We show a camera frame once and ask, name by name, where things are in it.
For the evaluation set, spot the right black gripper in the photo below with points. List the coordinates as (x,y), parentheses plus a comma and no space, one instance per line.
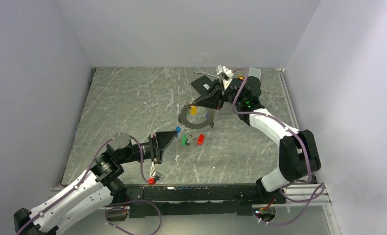
(214,99)

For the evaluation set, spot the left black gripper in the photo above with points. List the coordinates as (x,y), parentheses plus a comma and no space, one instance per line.
(159,142)

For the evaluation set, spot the yellow key tag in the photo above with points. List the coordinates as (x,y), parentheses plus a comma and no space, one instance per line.
(193,110)

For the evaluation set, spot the green key tag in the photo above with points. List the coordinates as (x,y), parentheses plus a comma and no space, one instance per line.
(184,139)

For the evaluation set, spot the red key tag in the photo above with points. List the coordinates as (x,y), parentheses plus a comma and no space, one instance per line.
(200,139)

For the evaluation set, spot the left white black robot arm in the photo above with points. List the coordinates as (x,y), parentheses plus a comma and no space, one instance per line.
(97,186)

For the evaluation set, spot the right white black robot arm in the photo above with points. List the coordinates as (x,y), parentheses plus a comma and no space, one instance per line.
(298,153)

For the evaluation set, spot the black box with white label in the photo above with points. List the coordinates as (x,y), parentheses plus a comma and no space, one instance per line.
(204,85)

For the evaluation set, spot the silver wrench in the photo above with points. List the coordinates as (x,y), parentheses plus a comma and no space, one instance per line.
(199,71)

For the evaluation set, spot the clear plastic container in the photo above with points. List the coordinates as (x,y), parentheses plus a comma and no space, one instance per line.
(253,72)

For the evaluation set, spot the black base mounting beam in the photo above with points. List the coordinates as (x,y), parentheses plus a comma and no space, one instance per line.
(194,199)

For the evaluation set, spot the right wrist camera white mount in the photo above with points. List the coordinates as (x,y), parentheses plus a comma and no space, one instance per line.
(225,76)

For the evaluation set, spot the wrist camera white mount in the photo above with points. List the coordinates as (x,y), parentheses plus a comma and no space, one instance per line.
(155,175)
(225,76)

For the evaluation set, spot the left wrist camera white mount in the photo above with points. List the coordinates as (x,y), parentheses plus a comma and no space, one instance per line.
(155,175)

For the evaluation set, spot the aluminium frame rail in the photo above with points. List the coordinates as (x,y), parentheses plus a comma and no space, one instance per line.
(301,194)

